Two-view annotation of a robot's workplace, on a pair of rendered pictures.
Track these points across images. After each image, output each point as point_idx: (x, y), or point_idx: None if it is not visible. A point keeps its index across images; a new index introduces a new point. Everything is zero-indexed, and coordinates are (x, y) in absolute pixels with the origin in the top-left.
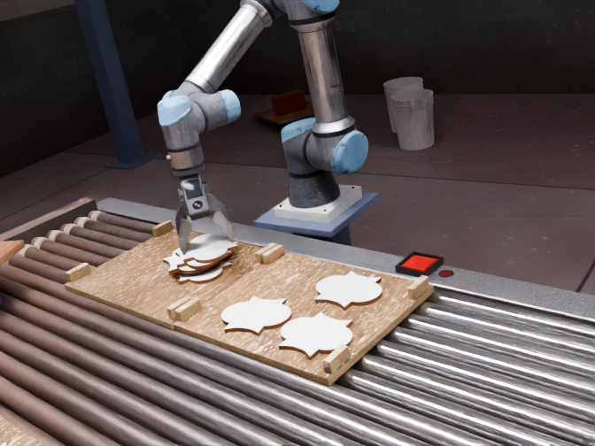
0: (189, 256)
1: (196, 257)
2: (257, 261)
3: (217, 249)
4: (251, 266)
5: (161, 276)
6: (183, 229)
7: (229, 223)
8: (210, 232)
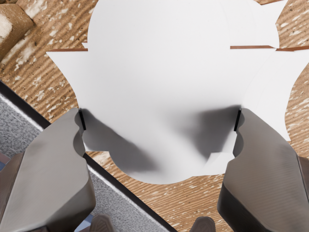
0: (244, 63)
1: (223, 35)
2: (27, 18)
3: (128, 53)
4: (50, 4)
5: (295, 94)
6: (276, 173)
7: (27, 147)
8: (146, 218)
